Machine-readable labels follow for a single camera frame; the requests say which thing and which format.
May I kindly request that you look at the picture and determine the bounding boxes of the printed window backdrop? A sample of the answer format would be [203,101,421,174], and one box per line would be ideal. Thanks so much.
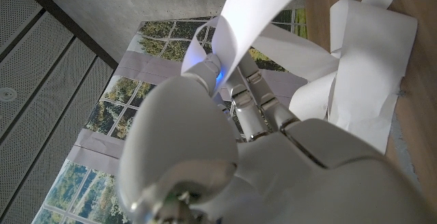
[30,8,308,224]

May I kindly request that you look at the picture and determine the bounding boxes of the round ceiling sensor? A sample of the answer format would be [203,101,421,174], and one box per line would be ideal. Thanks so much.
[0,87,17,102]

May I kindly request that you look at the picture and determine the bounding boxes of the white receipt paper strip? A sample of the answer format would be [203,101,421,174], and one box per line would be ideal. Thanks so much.
[180,0,419,155]

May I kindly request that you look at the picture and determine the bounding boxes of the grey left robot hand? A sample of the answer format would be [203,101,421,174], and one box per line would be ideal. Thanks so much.
[115,51,437,224]

